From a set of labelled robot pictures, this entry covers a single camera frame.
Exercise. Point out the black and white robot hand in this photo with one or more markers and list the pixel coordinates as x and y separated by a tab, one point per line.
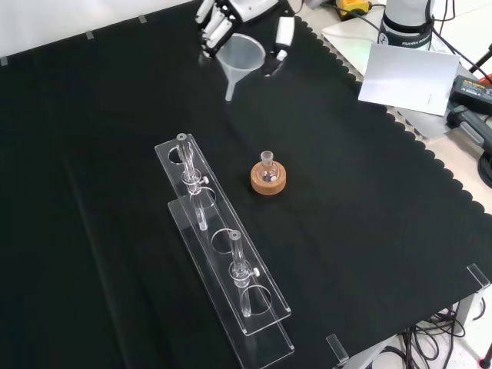
253	7

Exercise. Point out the clear plastic funnel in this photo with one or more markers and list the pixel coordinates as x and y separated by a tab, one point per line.
241	52

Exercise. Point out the round-bottom glass flask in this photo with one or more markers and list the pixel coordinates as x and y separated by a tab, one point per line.
268	169

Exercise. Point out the clear acrylic funnel stand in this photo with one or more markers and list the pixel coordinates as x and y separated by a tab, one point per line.
227	246

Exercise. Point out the pale base board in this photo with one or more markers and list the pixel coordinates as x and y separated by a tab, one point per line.
346	42

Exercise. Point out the yellow stop button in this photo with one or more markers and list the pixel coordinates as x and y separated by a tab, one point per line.
353	5

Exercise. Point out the grey tape piece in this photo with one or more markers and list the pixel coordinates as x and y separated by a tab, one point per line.
142	18
89	34
4	61

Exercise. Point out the white card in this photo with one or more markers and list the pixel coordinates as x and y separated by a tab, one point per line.
407	78

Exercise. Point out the black bench cloth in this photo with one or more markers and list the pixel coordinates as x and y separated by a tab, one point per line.
115	173

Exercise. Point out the black power adapter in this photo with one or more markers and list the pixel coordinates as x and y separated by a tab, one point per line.
473	92

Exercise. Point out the clear cloth clamp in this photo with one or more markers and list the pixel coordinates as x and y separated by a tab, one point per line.
337	349
478	277

